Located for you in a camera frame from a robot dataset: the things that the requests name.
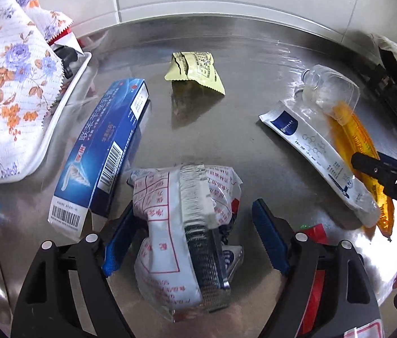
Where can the white squeeze tube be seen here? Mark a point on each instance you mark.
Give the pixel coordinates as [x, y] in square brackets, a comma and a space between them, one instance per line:
[311, 141]

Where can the white plastic tray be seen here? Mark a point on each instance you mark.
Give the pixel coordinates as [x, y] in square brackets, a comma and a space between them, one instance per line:
[61, 105]

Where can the clear plastic bottle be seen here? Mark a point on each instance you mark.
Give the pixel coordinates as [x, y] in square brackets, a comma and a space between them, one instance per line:
[329, 88]

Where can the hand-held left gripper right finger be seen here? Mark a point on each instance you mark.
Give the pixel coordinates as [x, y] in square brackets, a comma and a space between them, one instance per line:
[269, 232]

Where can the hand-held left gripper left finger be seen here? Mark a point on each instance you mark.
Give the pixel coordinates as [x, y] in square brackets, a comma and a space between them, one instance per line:
[114, 250]

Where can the floral printed cloth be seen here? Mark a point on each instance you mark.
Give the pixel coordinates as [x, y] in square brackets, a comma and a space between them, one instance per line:
[8, 77]

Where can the black object in tray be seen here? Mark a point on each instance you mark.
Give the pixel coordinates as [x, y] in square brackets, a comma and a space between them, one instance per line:
[66, 56]

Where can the white red-printed package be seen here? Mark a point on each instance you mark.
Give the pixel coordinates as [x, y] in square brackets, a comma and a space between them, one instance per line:
[163, 218]

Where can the yellow-green torn wrapper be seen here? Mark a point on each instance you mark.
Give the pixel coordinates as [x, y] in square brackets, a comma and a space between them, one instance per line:
[198, 67]

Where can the blue cardboard box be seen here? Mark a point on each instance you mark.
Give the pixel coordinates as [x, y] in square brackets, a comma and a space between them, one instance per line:
[110, 137]

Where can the orange transparent wrapper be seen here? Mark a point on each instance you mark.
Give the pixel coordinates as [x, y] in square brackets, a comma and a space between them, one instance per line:
[357, 137]

